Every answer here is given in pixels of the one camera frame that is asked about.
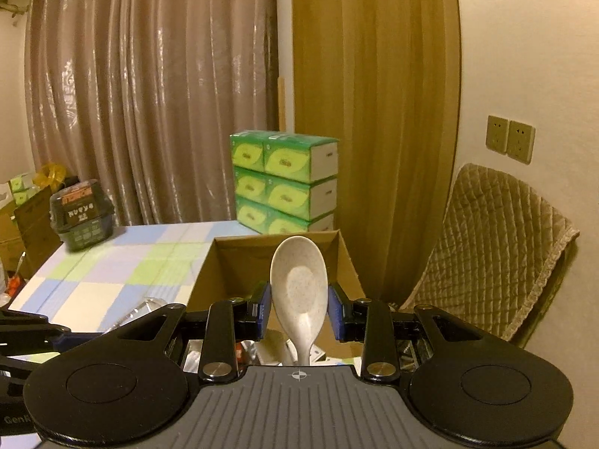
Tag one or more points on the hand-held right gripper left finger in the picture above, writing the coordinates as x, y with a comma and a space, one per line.
263, 309

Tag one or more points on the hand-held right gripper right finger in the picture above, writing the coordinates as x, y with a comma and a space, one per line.
336, 312

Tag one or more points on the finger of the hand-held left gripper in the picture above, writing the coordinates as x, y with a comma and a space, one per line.
28, 323
18, 365

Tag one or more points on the pale speckled spoon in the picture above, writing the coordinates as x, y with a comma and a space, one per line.
299, 280

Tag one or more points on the cardboard box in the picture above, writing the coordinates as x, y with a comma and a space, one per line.
243, 252

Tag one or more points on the clear plastic packaging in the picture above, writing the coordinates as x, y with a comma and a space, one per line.
145, 308

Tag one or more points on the small red packet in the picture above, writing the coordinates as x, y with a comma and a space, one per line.
14, 285

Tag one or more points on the pen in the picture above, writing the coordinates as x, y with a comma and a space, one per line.
19, 264

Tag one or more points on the low brown carton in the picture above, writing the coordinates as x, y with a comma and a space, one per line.
7, 234

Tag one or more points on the tall brown carton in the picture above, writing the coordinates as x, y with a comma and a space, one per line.
35, 229

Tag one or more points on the checkered tablecloth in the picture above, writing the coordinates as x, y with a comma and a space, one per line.
117, 266

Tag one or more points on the dark green noodle pack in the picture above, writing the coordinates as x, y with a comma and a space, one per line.
82, 224

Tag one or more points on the stack of green tissue packs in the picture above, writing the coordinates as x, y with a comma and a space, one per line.
281, 182

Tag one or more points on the yellow plastic bag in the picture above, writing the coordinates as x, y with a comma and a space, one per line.
51, 175

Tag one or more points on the quilted chair cover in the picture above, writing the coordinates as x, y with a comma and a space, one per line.
491, 243

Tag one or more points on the pale wooden slat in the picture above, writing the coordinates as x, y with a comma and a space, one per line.
281, 103

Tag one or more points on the golden brown curtain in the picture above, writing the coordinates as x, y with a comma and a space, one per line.
374, 103

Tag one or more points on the shiny beige curtain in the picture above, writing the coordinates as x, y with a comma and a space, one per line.
140, 103

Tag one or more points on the beige wall socket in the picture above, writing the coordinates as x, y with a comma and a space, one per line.
521, 141
497, 134

